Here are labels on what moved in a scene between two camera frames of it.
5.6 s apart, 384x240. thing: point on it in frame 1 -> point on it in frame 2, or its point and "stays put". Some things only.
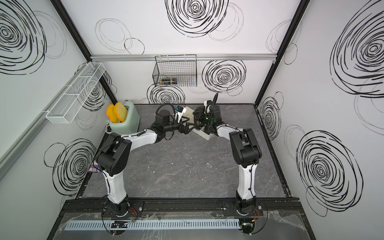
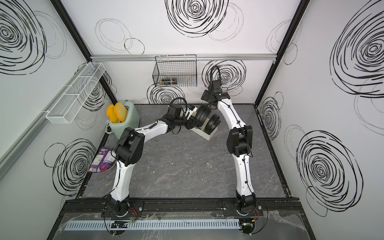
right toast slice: x=120 y=111 stays put
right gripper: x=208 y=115 -> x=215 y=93
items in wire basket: x=168 y=81 stays put
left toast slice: x=111 y=113 stays put
